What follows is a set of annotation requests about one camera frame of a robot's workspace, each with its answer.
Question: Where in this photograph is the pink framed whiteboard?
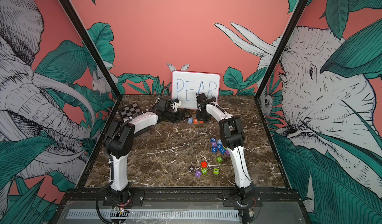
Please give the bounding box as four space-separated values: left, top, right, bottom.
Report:
171 71 220 110

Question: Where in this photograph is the red letter block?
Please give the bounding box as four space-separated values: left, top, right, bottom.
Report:
201 161 208 168

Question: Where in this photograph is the black white checkered board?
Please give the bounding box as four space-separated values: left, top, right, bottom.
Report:
118 103 142 119

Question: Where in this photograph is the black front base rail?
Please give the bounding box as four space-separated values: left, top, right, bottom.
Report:
60 187 303 208

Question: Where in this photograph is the black frame post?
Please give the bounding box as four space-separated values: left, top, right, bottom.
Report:
58 0 122 99
255 0 309 101

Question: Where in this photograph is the black frame post left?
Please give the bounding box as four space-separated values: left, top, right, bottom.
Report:
58 0 122 99

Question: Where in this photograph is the green N letter block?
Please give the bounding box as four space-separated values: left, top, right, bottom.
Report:
201 168 208 175

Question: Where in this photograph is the black frame post right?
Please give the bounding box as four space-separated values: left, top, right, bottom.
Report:
255 0 309 101

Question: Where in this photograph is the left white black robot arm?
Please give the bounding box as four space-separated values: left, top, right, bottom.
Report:
105 95 192 194

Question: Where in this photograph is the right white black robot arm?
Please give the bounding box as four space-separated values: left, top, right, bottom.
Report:
197 93 256 201

